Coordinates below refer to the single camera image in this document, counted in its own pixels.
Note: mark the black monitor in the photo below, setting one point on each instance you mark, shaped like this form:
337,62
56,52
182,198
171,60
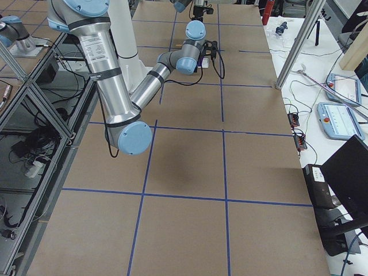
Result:
346,174

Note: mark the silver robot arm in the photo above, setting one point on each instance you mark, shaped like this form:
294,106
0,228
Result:
125,85
181,5

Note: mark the blue teach pendant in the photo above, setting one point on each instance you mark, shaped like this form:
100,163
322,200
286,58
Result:
338,121
348,87

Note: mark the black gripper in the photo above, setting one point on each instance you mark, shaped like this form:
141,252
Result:
198,66

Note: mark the blue teach pendant near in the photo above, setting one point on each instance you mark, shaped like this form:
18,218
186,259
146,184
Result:
338,121

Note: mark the aluminium frame post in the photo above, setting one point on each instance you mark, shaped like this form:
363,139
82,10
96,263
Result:
305,29

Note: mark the blue teach pendant far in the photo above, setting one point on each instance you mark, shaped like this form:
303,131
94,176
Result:
348,87

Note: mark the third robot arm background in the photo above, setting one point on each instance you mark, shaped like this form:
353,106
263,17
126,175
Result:
15,36

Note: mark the white towel rack base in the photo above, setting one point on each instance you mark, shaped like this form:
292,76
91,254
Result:
206,62

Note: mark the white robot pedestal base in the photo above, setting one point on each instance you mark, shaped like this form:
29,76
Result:
133,69

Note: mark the black computer box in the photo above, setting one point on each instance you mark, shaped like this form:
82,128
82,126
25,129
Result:
319,192

